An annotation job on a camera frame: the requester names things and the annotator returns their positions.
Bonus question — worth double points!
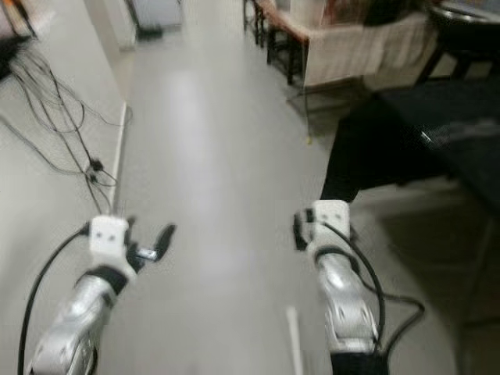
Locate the black table cloth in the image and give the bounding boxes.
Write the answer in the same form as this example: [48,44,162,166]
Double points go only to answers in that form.
[320,74,500,220]

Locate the black power strip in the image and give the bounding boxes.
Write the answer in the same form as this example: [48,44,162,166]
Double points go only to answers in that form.
[0,35,32,79]

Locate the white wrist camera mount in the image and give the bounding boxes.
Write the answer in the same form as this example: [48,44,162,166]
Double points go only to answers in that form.
[305,200,354,263]
[87,215,138,276]

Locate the black wall cable tangle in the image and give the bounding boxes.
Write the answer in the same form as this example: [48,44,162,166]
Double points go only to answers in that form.
[4,43,134,216]

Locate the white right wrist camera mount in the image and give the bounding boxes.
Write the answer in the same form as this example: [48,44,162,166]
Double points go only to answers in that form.
[305,200,354,263]

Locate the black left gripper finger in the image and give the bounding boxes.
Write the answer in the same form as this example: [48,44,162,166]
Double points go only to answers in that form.
[155,223,177,263]

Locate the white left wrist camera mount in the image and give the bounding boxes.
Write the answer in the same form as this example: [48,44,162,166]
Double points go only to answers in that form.
[87,215,138,276]

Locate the black wok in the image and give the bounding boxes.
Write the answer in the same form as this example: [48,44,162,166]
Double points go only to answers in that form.
[430,0,500,49]

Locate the dark wooden chair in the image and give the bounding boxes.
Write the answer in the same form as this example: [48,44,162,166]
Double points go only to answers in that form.
[242,0,309,87]

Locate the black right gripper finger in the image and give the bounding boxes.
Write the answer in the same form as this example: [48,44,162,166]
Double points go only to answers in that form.
[293,209,314,253]

